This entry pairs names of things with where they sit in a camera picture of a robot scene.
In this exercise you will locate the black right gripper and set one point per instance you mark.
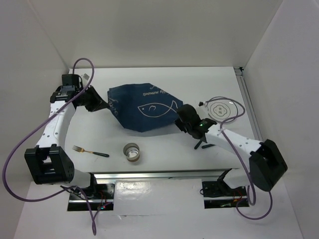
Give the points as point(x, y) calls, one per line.
point(178, 123)

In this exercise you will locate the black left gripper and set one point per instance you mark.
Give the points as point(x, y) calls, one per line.
point(97, 102)

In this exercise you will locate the white plate green rim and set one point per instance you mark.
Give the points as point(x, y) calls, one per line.
point(222, 108)

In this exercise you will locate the blue fish placemat cloth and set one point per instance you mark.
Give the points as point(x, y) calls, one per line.
point(143, 107)

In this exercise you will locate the gold fork green handle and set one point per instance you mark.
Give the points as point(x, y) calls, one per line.
point(81, 150)

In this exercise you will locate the white and brown cup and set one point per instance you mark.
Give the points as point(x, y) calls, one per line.
point(131, 152)

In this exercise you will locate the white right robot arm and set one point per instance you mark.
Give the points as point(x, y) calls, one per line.
point(262, 163)

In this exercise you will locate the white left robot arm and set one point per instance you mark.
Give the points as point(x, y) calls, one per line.
point(47, 161)

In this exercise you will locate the gold knife green handle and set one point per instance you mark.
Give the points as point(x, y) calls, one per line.
point(198, 145)

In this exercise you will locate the gold spoon green handle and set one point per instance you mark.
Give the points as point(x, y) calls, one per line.
point(207, 146)

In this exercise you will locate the aluminium table rail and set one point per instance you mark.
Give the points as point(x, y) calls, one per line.
point(148, 175)

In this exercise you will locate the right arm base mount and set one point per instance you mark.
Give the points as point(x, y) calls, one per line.
point(217, 195)

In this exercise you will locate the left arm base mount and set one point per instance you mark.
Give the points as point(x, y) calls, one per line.
point(100, 198)

